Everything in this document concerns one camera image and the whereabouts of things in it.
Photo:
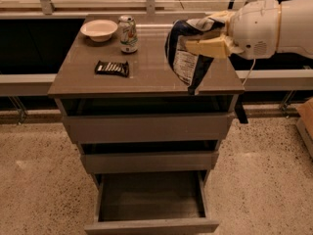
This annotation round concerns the grey top drawer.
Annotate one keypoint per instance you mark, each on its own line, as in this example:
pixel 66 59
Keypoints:
pixel 151 128

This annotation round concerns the grey open bottom drawer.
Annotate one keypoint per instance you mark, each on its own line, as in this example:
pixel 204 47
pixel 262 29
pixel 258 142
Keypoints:
pixel 153 203

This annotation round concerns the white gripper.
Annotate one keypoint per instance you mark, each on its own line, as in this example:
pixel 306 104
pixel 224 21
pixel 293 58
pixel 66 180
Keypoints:
pixel 254 28

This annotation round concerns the grey drawer cabinet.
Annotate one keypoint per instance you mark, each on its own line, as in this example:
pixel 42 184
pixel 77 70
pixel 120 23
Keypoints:
pixel 152 87

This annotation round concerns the metal window railing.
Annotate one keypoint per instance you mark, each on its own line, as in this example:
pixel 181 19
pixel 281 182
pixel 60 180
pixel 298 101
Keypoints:
pixel 148 4

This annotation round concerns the blue chip bag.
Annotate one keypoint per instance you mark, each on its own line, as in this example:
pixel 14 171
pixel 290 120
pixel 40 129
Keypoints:
pixel 190 68

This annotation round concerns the cardboard box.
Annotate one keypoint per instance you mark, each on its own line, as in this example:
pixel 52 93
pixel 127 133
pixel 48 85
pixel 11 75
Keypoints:
pixel 305 124

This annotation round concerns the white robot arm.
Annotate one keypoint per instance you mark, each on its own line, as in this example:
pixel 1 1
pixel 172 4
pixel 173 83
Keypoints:
pixel 295 31

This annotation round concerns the black candy bar wrapper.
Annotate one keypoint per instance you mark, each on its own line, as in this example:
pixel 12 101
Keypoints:
pixel 112 68

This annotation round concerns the green soda can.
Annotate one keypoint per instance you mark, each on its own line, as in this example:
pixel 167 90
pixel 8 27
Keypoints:
pixel 128 34

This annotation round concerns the white bowl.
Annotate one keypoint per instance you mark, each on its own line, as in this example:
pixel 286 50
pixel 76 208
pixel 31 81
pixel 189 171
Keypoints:
pixel 99 30

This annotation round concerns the grey middle drawer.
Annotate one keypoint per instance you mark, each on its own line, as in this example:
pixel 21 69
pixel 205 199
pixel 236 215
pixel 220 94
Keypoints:
pixel 149 162

